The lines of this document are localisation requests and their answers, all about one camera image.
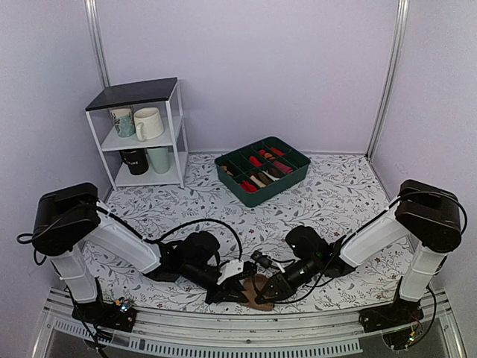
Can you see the orange striped sock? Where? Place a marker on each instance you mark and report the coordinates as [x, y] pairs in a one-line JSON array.
[[268, 155]]

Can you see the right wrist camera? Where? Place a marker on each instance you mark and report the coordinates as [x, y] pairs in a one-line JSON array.
[[267, 262]]

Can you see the white shelf black top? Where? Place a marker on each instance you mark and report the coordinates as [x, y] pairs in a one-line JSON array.
[[161, 93]]

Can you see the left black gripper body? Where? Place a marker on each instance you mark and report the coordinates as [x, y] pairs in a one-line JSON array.
[[193, 274]]

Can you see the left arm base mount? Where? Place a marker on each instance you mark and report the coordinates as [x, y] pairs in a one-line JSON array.
[[117, 315]]

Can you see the teal patterned mug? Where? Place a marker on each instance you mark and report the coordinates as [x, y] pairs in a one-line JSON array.
[[123, 121]]

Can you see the dark brown sock in box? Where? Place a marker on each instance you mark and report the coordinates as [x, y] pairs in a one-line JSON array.
[[275, 172]]

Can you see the left corner metal post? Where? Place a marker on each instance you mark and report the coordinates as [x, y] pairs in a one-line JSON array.
[[96, 40]]

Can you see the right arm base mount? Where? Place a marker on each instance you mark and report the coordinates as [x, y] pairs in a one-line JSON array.
[[398, 312]]

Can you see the corner metal post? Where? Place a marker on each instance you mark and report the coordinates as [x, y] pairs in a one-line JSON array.
[[96, 40], [393, 64]]

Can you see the red rolled sock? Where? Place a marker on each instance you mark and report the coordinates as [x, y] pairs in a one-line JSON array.
[[255, 161], [248, 187]]

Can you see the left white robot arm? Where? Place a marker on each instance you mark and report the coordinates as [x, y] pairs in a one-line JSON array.
[[69, 216]]

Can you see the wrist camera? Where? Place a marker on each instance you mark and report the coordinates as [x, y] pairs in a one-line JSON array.
[[236, 270], [267, 262]]

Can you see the maroon sock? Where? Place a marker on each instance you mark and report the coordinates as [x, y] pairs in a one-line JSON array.
[[283, 167]]

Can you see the red rolled sock middle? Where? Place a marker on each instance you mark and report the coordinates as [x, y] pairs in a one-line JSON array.
[[255, 161]]

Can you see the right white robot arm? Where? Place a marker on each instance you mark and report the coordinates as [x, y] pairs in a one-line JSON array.
[[433, 216]]

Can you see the aluminium front rail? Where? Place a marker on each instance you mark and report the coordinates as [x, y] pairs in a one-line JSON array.
[[173, 320]]

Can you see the green divided sock box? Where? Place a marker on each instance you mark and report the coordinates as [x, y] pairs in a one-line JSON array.
[[234, 167]]

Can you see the black mug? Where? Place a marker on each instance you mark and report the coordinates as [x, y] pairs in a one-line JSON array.
[[135, 160]]

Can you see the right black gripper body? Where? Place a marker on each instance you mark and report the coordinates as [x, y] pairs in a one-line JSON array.
[[311, 271]]

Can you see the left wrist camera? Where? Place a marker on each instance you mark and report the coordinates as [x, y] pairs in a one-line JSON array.
[[236, 270]]

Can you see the red sock back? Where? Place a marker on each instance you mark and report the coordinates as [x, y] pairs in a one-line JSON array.
[[277, 152]]

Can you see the brown ribbed sock pair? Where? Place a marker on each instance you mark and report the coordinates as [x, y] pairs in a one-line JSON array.
[[252, 286]]

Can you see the mint green mug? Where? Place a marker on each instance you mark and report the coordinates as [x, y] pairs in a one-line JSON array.
[[159, 159]]

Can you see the floral table mat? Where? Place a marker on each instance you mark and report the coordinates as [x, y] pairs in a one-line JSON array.
[[339, 193]]

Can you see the red rolled sock front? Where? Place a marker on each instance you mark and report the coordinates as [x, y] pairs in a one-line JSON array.
[[248, 187]]

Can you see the beige sock in box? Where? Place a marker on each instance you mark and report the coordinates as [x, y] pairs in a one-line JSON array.
[[257, 181]]

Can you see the white ceramic mug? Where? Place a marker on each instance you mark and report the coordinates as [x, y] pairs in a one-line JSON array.
[[148, 123]]

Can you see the right corner metal post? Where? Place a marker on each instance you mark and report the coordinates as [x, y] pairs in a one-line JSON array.
[[393, 64]]

